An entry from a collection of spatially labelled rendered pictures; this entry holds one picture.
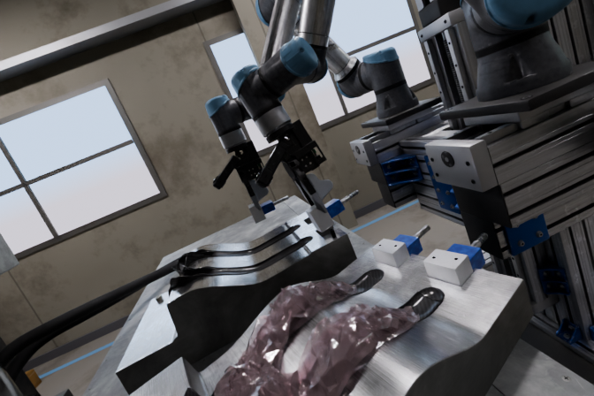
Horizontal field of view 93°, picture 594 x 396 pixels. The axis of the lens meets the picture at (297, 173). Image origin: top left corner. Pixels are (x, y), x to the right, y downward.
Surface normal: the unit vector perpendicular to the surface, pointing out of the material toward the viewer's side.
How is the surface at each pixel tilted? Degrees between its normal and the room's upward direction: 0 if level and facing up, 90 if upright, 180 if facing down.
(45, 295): 90
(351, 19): 90
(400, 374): 2
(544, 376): 0
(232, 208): 90
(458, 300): 0
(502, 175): 90
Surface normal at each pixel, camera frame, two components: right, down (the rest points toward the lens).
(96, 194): 0.15, 0.11
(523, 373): -0.38, -0.91
